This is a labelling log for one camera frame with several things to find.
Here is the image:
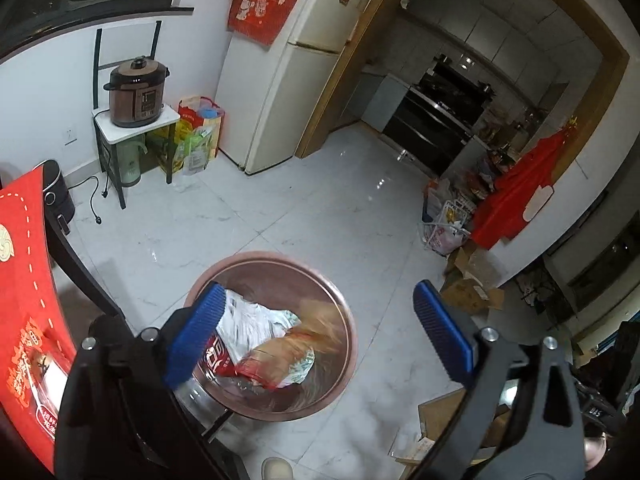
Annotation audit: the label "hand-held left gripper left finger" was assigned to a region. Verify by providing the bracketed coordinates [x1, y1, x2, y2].
[54, 282, 236, 480]

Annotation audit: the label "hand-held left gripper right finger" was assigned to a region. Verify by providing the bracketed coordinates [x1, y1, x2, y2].
[410, 280, 586, 480]

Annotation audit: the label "red white snack packet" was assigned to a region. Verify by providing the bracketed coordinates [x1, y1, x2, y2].
[199, 330, 241, 378]

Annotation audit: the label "red gold snack wrapper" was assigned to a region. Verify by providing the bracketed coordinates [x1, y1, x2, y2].
[235, 300, 346, 391]

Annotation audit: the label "copper rimmed metal bin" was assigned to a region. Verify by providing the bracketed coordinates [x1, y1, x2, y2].
[180, 251, 358, 441]

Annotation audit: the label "open cardboard boxes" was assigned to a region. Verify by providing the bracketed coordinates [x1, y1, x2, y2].
[440, 245, 506, 316]

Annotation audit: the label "flattened cardboard box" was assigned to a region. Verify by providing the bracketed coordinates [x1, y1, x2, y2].
[390, 387, 511, 466]

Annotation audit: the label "white plastic bags pile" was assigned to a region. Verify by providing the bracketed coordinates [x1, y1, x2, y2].
[419, 180, 476, 256]

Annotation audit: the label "black table leg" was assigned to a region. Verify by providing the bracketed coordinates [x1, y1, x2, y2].
[42, 200, 136, 336]

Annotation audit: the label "beige slipper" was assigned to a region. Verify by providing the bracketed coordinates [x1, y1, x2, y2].
[261, 456, 293, 480]

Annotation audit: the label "red hanging cloth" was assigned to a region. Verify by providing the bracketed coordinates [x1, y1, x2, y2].
[470, 127, 576, 251]

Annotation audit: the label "red printed tablecloth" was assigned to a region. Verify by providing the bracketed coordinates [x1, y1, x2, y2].
[0, 167, 78, 476]

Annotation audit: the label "green kettle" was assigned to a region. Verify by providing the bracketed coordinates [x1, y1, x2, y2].
[119, 140, 148, 188]

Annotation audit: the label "yellow green box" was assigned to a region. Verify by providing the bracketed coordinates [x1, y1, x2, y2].
[150, 127, 186, 175]

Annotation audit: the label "black air fryer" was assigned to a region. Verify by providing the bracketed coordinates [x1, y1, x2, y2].
[42, 160, 76, 233]

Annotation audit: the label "red yellow shopping bag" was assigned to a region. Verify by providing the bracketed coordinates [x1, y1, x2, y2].
[175, 96, 226, 176]

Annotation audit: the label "black kitchen oven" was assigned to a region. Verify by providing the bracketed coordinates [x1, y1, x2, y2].
[382, 55, 496, 176]

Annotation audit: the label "brown pressure cooker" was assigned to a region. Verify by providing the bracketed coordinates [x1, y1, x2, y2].
[103, 56, 170, 128]

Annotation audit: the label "cream refrigerator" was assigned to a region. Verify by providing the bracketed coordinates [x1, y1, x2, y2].
[215, 0, 375, 176]

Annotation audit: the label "black windowsill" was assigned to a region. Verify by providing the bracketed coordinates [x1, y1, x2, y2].
[0, 6, 194, 62]

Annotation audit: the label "red printed cloth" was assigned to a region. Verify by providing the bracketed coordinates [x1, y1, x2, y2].
[227, 0, 321, 46]

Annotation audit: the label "black power cable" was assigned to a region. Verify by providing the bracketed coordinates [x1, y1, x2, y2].
[67, 175, 113, 226]

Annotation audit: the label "black frame side table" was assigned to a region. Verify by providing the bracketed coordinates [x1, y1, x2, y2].
[92, 21, 181, 210]

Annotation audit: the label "wooden door frame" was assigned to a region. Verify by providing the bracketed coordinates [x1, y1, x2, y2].
[295, 0, 631, 291]

